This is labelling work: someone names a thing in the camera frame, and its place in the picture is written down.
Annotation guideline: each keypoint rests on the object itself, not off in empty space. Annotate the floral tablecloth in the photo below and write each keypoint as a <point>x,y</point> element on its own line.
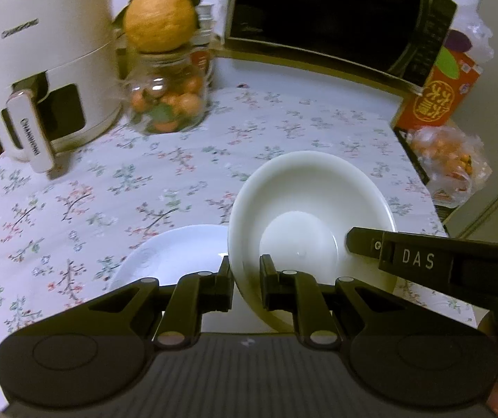
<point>101,191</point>

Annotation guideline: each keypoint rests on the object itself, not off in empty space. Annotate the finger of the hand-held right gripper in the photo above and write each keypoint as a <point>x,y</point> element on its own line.
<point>364,244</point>

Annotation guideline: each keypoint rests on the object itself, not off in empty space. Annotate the white plate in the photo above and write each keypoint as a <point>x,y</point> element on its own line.
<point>175,252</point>

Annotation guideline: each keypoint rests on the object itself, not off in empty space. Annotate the red gift box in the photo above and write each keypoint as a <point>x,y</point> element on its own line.
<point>440,91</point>

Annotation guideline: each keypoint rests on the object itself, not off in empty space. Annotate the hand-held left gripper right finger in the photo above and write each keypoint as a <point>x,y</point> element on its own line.
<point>268,287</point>

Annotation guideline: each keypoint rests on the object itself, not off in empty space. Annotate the clear plastic wrap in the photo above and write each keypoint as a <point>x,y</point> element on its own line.
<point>475,35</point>

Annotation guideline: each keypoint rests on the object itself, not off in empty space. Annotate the white air fryer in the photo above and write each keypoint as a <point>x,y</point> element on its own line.
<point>44,43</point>

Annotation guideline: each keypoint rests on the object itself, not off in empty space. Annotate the glass jar of small oranges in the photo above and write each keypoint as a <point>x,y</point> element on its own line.
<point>166,96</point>

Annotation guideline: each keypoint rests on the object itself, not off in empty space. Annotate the plastic bag of small oranges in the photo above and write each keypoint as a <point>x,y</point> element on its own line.
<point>449,161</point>

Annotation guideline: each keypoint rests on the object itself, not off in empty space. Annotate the large leafy orange citrus fruit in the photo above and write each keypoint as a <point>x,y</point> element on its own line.
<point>159,17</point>

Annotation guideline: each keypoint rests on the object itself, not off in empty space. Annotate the black microwave oven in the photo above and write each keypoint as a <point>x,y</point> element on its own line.
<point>327,13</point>

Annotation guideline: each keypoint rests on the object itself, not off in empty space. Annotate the cream bowl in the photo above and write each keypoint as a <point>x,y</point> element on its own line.
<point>314,200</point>

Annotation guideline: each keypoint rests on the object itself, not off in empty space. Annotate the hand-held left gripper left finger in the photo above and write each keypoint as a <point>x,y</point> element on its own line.
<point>225,285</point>

